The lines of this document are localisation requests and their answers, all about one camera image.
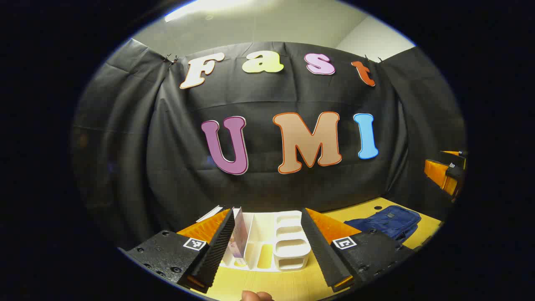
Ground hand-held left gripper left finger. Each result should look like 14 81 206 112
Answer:
125 208 236 293

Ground black backdrop cloth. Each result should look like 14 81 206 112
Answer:
71 38 466 251

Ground blue schoolbag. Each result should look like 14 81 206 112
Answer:
344 205 422 244

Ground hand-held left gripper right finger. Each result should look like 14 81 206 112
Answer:
301 208 415 293

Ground pink book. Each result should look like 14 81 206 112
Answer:
227 207 250 258

